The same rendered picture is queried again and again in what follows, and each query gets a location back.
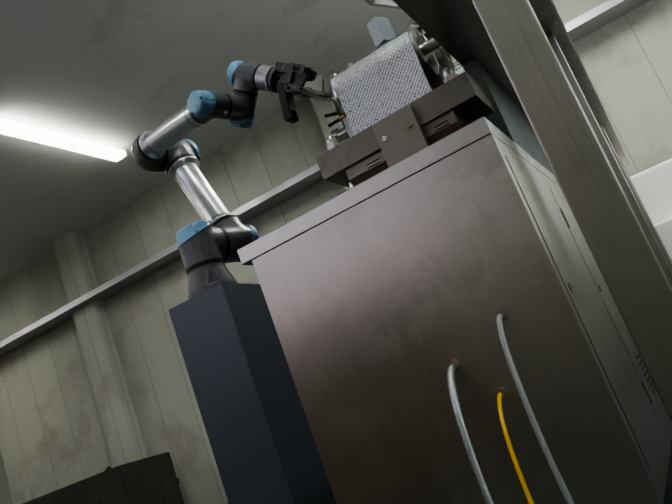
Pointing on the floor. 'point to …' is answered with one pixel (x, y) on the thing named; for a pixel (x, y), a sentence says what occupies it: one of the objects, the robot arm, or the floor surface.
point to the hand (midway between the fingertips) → (330, 98)
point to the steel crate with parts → (123, 485)
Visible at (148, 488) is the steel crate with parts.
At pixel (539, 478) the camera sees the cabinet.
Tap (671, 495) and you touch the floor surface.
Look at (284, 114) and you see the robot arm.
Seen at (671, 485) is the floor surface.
